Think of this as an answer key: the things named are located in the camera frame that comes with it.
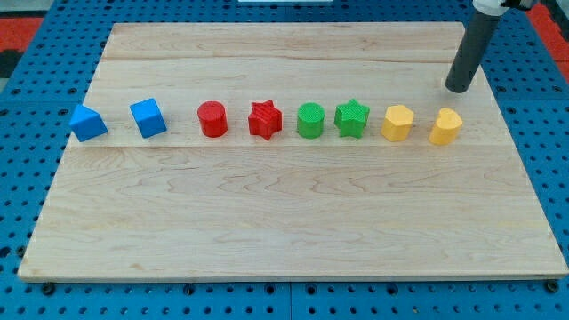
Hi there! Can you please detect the yellow heart block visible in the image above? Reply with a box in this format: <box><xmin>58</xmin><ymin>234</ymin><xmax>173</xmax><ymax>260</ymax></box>
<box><xmin>429</xmin><ymin>108</ymin><xmax>463</xmax><ymax>146</ymax></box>

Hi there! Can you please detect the yellow hexagon block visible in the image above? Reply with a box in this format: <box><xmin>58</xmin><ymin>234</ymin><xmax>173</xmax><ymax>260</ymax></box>
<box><xmin>381</xmin><ymin>105</ymin><xmax>414</xmax><ymax>142</ymax></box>

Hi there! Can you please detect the red star block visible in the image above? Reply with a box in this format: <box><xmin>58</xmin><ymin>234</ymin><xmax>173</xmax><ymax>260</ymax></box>
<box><xmin>248</xmin><ymin>100</ymin><xmax>283</xmax><ymax>140</ymax></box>

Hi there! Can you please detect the green cylinder block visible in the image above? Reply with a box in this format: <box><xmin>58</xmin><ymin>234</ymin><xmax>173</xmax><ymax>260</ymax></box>
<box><xmin>297</xmin><ymin>102</ymin><xmax>325</xmax><ymax>139</ymax></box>

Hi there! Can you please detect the green star block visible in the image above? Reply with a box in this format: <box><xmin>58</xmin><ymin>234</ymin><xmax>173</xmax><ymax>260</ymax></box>
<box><xmin>333</xmin><ymin>99</ymin><xmax>370</xmax><ymax>139</ymax></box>

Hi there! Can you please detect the red cylinder block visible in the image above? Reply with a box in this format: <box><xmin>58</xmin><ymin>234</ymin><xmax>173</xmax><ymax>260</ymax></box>
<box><xmin>197</xmin><ymin>100</ymin><xmax>228</xmax><ymax>138</ymax></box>

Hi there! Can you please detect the wooden board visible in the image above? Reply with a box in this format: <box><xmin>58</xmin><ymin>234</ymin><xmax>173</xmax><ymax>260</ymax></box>
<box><xmin>19</xmin><ymin>22</ymin><xmax>568</xmax><ymax>283</ymax></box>

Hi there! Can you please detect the blue cube block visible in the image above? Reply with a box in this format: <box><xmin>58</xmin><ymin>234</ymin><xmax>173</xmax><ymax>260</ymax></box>
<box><xmin>130</xmin><ymin>98</ymin><xmax>167</xmax><ymax>139</ymax></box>

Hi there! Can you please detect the blue triangular prism block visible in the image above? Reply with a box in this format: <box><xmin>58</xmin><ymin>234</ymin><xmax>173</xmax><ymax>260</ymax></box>
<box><xmin>69</xmin><ymin>104</ymin><xmax>108</xmax><ymax>142</ymax></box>

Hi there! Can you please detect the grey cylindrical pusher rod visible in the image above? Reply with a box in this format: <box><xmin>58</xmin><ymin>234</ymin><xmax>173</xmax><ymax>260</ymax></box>
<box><xmin>445</xmin><ymin>10</ymin><xmax>501</xmax><ymax>93</ymax></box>

